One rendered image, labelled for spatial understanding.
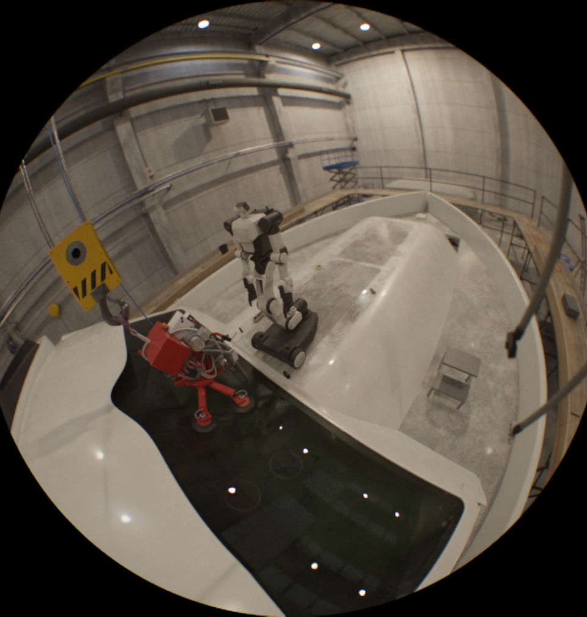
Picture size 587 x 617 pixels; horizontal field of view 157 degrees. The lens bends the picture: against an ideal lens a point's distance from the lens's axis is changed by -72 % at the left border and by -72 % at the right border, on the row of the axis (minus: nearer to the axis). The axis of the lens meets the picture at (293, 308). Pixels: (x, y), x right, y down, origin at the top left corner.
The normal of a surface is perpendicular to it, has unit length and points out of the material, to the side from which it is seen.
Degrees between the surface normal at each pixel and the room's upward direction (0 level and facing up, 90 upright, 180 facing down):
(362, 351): 18
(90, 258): 90
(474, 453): 0
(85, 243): 90
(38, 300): 90
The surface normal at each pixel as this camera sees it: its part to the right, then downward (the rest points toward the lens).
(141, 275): 0.72, 0.29
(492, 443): -0.24, -0.74
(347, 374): 0.03, -0.59
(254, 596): 0.07, -0.85
